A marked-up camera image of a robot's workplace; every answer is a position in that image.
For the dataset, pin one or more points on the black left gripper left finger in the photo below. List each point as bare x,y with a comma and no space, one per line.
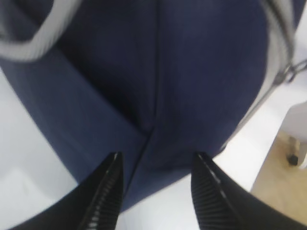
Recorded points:
94,204

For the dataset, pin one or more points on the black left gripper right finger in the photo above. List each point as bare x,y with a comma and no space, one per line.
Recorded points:
221,206

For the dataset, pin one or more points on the white table leg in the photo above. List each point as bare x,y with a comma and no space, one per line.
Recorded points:
297,155

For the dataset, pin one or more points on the navy blue lunch bag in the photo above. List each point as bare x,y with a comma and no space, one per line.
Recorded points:
156,80

